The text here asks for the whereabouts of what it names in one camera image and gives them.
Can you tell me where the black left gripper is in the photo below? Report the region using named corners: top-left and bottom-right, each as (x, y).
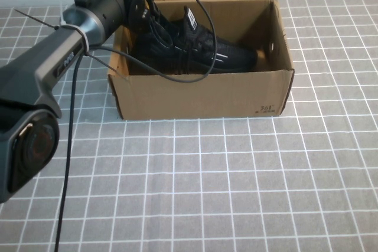
top-left (126, 0), bottom-right (175, 47)

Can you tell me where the black knit sneaker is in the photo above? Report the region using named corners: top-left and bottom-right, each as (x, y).
top-left (131, 5), bottom-right (258, 76)

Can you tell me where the brown cardboard shoe box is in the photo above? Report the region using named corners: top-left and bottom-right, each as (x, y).
top-left (106, 0), bottom-right (295, 120)

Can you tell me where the white zip tie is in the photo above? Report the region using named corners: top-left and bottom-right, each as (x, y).
top-left (87, 53), bottom-right (130, 82)
top-left (13, 4), bottom-right (91, 54)

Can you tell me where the black camera cable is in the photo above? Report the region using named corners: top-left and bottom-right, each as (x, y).
top-left (54, 0), bottom-right (218, 252)

